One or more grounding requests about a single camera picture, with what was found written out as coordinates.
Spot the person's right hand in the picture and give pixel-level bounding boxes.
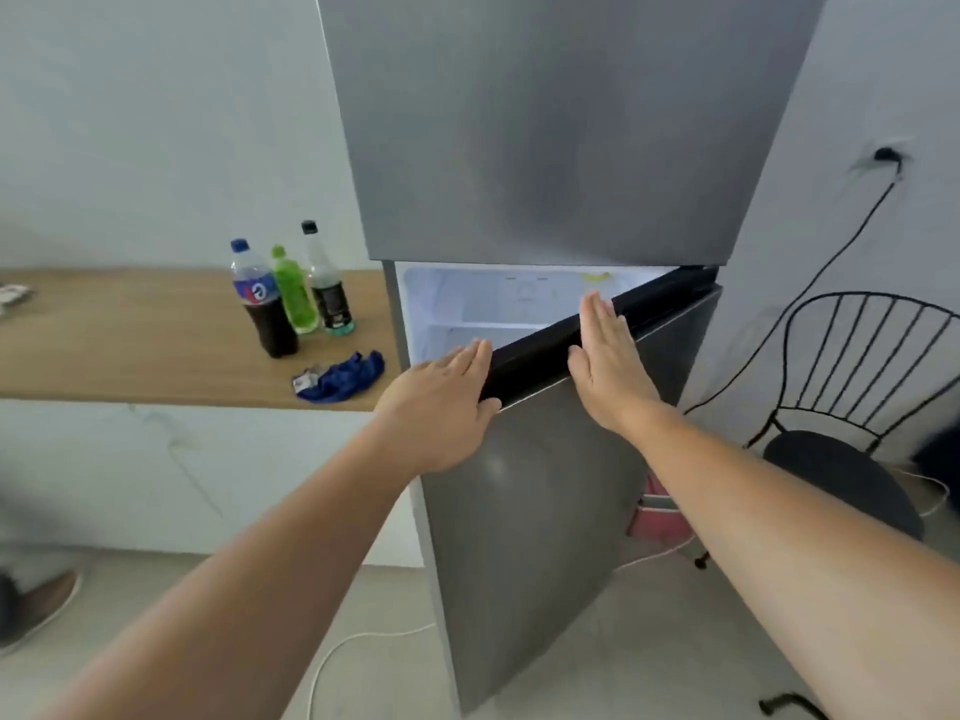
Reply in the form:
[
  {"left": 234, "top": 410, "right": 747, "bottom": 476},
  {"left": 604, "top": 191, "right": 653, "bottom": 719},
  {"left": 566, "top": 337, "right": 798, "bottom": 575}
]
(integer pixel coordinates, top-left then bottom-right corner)
[{"left": 567, "top": 289, "right": 665, "bottom": 437}]

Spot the person's left hand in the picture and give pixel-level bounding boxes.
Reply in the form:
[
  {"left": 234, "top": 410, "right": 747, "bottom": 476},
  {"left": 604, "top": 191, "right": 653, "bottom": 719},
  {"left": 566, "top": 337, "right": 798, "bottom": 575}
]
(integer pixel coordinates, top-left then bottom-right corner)
[{"left": 372, "top": 337, "right": 502, "bottom": 477}]

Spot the blue cloth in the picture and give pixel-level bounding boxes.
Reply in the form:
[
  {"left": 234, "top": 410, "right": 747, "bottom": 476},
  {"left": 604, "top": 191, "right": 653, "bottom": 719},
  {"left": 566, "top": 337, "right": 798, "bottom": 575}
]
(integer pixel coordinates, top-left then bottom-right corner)
[{"left": 292, "top": 349, "right": 386, "bottom": 405}]

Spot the clear bottle with black cap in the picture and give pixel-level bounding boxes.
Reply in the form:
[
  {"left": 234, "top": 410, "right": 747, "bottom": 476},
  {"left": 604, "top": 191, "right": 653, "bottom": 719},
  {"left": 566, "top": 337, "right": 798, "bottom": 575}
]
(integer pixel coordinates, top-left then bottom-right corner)
[{"left": 300, "top": 219, "right": 357, "bottom": 338}]

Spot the green drink bottle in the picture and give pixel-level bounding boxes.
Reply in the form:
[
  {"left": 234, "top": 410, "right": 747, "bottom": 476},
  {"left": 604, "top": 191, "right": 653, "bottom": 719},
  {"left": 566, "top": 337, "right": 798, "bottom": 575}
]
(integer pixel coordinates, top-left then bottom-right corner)
[{"left": 269, "top": 244, "right": 321, "bottom": 336}]

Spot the Pepsi cola bottle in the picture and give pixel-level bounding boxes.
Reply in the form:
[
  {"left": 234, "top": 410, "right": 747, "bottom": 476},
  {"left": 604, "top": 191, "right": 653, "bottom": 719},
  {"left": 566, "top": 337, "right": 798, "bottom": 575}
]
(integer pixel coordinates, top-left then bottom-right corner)
[{"left": 229, "top": 237, "right": 300, "bottom": 360}]

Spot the silver refrigerator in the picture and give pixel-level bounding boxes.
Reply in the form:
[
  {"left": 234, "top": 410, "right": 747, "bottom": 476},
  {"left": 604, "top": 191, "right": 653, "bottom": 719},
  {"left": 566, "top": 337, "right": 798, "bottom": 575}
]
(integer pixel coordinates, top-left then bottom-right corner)
[{"left": 314, "top": 0, "right": 830, "bottom": 717}]

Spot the person's right forearm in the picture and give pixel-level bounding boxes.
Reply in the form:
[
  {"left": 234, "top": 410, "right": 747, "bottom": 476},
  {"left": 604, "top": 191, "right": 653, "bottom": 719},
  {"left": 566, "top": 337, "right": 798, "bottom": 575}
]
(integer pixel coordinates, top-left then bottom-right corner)
[{"left": 626, "top": 400, "right": 960, "bottom": 720}]

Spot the person's left forearm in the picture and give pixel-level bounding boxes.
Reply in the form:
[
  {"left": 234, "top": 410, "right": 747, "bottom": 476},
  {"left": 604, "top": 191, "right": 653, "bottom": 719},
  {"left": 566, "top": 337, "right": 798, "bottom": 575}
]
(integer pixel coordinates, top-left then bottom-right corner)
[{"left": 37, "top": 415, "right": 421, "bottom": 720}]

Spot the pink box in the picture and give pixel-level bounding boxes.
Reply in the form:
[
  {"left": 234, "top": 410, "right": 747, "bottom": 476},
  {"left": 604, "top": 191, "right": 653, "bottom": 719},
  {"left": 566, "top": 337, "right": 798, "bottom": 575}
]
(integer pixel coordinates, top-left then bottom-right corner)
[{"left": 626, "top": 471, "right": 695, "bottom": 545}]

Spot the brown shoe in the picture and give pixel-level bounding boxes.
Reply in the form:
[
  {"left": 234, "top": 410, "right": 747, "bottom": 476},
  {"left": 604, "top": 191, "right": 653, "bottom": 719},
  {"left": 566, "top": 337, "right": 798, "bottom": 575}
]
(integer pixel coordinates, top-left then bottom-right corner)
[{"left": 0, "top": 569, "right": 82, "bottom": 657}]

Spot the black power cable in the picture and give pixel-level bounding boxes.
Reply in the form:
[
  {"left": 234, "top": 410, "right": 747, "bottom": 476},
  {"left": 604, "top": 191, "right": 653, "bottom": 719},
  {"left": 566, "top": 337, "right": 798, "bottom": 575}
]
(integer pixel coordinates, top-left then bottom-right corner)
[{"left": 682, "top": 147, "right": 905, "bottom": 417}]

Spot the black wire chair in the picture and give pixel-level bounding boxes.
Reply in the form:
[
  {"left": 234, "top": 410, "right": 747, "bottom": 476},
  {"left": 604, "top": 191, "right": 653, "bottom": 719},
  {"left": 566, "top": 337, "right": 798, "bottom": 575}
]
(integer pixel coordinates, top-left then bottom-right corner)
[{"left": 693, "top": 291, "right": 960, "bottom": 571}]

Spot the white cable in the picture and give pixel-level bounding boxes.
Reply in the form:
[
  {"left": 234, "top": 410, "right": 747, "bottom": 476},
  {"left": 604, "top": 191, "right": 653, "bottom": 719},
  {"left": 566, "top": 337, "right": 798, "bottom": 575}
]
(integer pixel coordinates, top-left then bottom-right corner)
[{"left": 307, "top": 623, "right": 436, "bottom": 720}]

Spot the white wall socket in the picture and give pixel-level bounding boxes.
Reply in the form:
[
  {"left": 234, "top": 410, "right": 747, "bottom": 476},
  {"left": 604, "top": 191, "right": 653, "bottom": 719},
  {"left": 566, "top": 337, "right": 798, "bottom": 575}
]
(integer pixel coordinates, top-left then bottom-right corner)
[{"left": 854, "top": 138, "right": 916, "bottom": 173}]

